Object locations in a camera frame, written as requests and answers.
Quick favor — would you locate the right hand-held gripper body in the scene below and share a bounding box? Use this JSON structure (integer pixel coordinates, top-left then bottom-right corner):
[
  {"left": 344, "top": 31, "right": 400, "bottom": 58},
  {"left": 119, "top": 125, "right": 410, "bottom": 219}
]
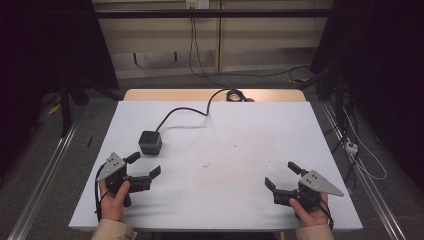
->
[{"left": 273, "top": 169, "right": 345, "bottom": 213}]

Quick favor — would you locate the black curtain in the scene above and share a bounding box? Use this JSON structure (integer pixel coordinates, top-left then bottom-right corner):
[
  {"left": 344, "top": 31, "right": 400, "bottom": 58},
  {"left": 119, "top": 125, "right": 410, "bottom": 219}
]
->
[
  {"left": 309, "top": 0, "right": 424, "bottom": 193},
  {"left": 0, "top": 0, "right": 120, "bottom": 188}
]

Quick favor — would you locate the person's left hand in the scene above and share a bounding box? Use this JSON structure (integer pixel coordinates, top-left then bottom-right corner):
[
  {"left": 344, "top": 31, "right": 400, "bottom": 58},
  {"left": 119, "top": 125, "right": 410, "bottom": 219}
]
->
[{"left": 98, "top": 179, "right": 132, "bottom": 224}]

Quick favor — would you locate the black cube device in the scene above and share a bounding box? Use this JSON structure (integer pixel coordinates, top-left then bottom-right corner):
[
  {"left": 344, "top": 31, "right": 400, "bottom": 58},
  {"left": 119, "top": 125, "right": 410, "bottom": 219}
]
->
[{"left": 138, "top": 130, "right": 164, "bottom": 156}]

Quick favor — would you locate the aluminium floor rail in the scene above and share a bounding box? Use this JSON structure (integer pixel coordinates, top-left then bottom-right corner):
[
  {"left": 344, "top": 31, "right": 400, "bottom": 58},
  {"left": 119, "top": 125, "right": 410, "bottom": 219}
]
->
[
  {"left": 320, "top": 99, "right": 408, "bottom": 240},
  {"left": 6, "top": 109, "right": 84, "bottom": 240}
]

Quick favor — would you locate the white power plug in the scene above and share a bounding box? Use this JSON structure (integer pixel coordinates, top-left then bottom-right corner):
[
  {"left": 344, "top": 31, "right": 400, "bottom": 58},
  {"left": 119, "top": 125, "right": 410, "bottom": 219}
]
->
[{"left": 345, "top": 140, "right": 360, "bottom": 156}]

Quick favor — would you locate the left hand-held gripper black cable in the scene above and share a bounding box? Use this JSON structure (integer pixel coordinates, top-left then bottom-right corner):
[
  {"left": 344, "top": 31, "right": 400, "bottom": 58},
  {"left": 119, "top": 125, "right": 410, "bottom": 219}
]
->
[{"left": 93, "top": 162, "right": 111, "bottom": 223}]

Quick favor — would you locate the black metal stand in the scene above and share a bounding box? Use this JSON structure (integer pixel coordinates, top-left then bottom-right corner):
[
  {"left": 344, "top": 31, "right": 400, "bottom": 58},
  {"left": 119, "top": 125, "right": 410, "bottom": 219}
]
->
[{"left": 58, "top": 74, "right": 124, "bottom": 138}]

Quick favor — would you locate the black horizontal metal bar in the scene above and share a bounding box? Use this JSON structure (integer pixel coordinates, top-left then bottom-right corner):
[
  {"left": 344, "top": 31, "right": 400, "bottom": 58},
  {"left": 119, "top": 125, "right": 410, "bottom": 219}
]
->
[{"left": 94, "top": 8, "right": 334, "bottom": 20}]

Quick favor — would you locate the white wall socket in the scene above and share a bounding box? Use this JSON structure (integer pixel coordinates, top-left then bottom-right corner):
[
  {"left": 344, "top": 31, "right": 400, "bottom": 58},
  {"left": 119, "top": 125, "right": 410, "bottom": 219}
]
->
[{"left": 185, "top": 0, "right": 211, "bottom": 10}]

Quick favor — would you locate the wooden table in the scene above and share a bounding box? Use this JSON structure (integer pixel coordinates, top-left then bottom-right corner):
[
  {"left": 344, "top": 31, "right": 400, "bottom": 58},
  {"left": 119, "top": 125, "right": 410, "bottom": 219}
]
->
[{"left": 123, "top": 88, "right": 307, "bottom": 103}]

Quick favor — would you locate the hand-held gripper black cable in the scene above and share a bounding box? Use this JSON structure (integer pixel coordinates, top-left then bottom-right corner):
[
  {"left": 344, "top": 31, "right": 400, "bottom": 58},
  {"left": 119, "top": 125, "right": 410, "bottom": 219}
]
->
[
  {"left": 308, "top": 191, "right": 335, "bottom": 231},
  {"left": 93, "top": 162, "right": 111, "bottom": 223}
]

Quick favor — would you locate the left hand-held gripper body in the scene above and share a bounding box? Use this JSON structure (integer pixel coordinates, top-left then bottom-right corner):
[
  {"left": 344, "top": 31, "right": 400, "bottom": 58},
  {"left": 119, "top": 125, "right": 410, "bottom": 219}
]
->
[{"left": 96, "top": 152, "right": 153, "bottom": 208}]

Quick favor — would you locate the black hanging wall cable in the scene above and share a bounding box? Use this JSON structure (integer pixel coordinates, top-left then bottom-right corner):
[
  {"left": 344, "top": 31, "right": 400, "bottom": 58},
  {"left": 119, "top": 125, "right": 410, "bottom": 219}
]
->
[{"left": 188, "top": 8, "right": 311, "bottom": 89}]

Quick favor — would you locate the white floor cable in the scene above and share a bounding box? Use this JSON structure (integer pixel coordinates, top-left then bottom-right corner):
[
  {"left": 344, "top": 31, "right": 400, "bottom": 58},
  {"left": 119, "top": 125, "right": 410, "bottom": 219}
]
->
[{"left": 342, "top": 106, "right": 388, "bottom": 182}]

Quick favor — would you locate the person's right hand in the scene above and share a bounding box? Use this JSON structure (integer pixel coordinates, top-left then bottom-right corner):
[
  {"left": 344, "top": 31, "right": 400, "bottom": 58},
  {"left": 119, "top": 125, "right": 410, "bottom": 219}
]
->
[{"left": 288, "top": 192, "right": 331, "bottom": 228}]

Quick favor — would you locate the black cube device cable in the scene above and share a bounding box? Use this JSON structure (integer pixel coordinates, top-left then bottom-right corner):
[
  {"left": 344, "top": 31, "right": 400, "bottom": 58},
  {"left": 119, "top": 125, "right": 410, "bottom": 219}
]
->
[{"left": 155, "top": 87, "right": 256, "bottom": 133}]

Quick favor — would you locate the right hand-held gripper black cable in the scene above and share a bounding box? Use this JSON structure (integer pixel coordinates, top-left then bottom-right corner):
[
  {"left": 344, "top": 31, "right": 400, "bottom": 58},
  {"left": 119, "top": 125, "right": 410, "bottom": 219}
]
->
[{"left": 308, "top": 191, "right": 335, "bottom": 231}]

